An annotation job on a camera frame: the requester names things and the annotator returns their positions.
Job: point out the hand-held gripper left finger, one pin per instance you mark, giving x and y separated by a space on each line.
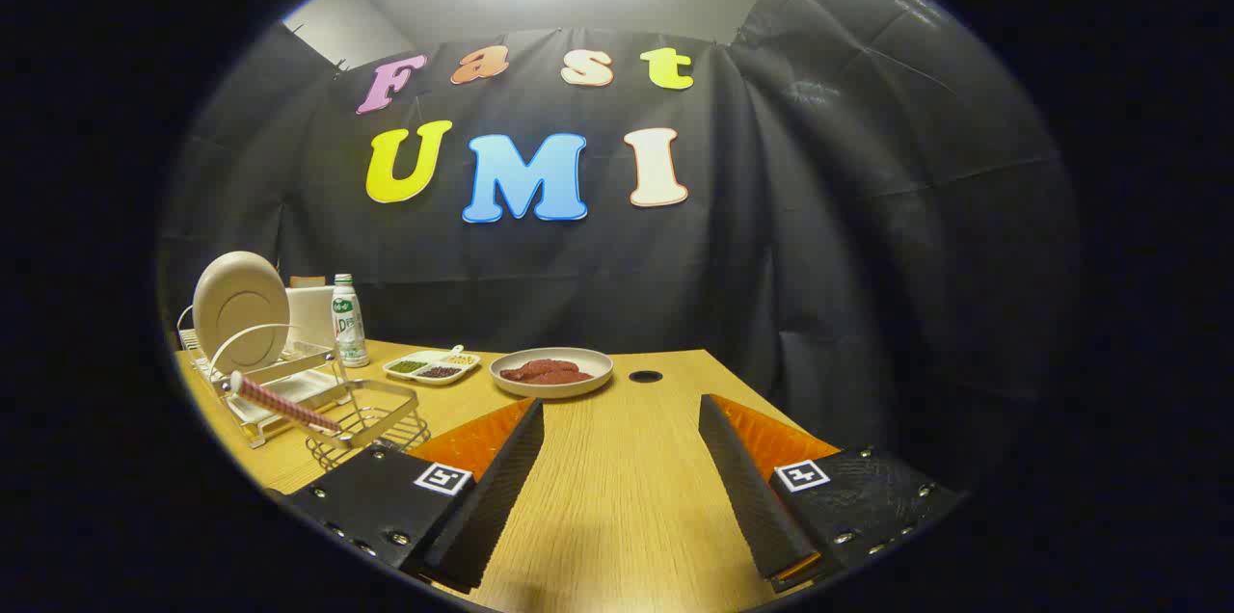
482 517

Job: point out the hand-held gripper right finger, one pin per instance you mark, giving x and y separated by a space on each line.
757 507

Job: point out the beige round plate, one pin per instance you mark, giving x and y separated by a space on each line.
241 305

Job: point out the white divided dish with beans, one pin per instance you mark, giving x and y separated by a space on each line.
432 368

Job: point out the beige plate with meat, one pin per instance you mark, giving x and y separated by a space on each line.
598 364

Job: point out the red meat piece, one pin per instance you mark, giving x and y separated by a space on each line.
569 378
535 367

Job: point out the white green label bottle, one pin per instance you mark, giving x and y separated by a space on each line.
349 329

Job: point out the black backdrop cloth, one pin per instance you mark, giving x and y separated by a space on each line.
819 256

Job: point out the white toaster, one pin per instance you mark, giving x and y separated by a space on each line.
313 314

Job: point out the brown bread slice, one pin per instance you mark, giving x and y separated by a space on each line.
307 281

